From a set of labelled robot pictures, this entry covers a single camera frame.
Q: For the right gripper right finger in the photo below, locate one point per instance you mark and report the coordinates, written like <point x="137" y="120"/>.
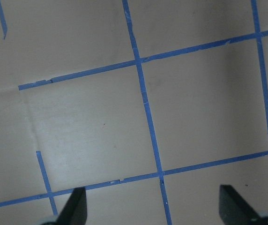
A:
<point x="235" y="210"/>

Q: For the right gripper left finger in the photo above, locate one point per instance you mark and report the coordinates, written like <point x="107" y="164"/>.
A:
<point x="73" y="213"/>

